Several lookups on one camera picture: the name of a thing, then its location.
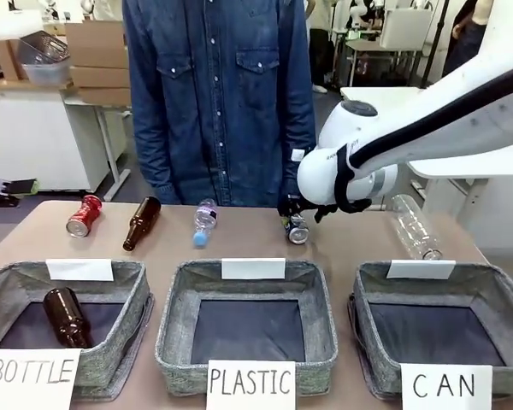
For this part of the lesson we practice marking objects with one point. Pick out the brown glass bottle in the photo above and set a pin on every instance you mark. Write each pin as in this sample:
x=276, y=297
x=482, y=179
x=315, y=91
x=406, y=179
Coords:
x=66, y=318
x=142, y=223

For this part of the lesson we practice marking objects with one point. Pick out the clear plastic bin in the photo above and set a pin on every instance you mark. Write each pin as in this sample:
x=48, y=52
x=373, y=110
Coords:
x=45, y=60

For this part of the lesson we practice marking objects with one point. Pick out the background grey desk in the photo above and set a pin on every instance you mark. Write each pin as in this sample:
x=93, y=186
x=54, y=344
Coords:
x=389, y=47

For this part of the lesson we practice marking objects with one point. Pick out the dark crushed can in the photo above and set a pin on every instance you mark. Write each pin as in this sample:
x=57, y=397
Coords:
x=298, y=231

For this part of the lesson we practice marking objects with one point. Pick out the white PLASTIC paper sign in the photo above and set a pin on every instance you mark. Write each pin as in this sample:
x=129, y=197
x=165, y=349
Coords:
x=250, y=384

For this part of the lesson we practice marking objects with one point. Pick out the white BOTTLE paper sign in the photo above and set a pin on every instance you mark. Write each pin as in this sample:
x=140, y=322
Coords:
x=30, y=378

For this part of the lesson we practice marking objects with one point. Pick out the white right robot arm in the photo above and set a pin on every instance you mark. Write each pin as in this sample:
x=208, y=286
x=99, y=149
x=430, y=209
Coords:
x=444, y=124

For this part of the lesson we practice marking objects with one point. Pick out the blank white card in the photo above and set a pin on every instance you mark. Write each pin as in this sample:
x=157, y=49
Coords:
x=253, y=268
x=420, y=269
x=79, y=269

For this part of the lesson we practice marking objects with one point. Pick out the blue-capped plastic water bottle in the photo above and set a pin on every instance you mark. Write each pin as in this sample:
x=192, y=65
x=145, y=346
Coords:
x=205, y=222

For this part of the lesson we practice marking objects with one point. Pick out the background person in dark clothes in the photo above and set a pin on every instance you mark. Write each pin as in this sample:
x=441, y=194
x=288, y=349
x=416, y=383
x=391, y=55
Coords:
x=464, y=38

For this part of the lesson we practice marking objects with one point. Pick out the small cardboard box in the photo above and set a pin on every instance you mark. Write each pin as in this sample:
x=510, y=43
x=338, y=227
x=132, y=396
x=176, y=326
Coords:
x=6, y=60

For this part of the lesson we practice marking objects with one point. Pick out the grey basket labelled bottle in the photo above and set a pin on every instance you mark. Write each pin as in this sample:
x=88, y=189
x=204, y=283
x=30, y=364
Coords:
x=119, y=341

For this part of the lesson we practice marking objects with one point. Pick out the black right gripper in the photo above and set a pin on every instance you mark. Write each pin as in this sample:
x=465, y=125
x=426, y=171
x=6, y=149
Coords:
x=301, y=204

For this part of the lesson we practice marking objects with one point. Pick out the grey basket labelled can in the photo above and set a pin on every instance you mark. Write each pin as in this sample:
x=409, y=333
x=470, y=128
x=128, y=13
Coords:
x=508, y=324

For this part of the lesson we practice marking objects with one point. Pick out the white CAN paper sign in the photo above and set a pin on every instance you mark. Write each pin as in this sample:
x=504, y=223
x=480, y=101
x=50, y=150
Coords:
x=446, y=386

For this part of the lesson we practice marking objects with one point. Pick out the background standing person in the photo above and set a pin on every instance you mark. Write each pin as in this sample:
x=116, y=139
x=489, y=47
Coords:
x=320, y=42

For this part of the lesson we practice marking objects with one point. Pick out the red crushed can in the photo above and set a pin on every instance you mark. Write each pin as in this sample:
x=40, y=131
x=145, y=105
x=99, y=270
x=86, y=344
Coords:
x=84, y=217

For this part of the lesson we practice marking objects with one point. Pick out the person in denim shirt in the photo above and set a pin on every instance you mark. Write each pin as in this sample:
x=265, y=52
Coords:
x=214, y=94

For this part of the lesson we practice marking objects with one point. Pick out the flat cardboard box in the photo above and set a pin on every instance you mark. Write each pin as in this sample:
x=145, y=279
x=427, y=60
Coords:
x=104, y=96
x=100, y=77

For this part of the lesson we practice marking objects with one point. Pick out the large cardboard box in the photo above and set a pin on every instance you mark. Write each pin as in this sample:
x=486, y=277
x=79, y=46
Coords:
x=96, y=45

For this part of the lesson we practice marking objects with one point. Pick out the white side table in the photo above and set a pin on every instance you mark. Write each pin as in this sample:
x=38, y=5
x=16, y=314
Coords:
x=34, y=128

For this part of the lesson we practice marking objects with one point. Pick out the grey basket labelled plastic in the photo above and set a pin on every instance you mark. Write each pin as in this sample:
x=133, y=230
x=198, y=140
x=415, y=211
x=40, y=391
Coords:
x=179, y=337

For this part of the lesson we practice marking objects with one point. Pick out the clear uncapped plastic bottle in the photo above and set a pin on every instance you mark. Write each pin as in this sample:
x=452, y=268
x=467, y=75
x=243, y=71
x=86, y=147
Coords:
x=414, y=226

